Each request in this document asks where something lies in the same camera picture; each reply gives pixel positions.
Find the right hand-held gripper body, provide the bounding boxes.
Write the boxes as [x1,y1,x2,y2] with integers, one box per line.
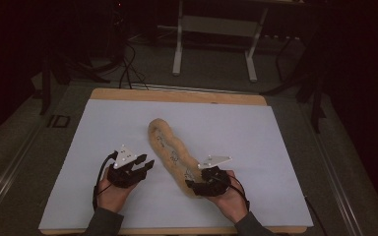
[197,154,233,198]

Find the person's left hand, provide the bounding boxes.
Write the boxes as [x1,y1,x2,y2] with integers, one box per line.
[96,170,139,214]

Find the black floor cables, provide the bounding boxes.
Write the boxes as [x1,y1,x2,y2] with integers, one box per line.
[117,42,150,91]

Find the white metal stand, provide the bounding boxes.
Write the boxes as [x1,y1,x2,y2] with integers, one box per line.
[171,0,270,83]

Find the black stand with legs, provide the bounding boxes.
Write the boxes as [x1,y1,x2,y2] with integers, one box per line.
[262,32,328,134]
[29,52,112,116]

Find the white table mat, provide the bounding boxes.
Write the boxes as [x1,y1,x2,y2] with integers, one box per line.
[38,98,314,229]

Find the person's right hand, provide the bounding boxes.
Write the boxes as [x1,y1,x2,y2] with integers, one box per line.
[206,170,249,225]

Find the aluminium floor rail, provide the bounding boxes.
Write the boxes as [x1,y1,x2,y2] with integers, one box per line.
[129,83,260,96]
[299,101,365,236]
[0,126,45,227]

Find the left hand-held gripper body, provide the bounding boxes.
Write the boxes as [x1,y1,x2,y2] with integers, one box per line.
[106,144,146,190]

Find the tan fleece cover black backing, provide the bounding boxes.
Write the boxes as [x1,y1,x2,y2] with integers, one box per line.
[147,117,208,200]

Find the left hand-held gripper black cable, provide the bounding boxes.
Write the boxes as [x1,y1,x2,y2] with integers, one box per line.
[92,150,119,210]

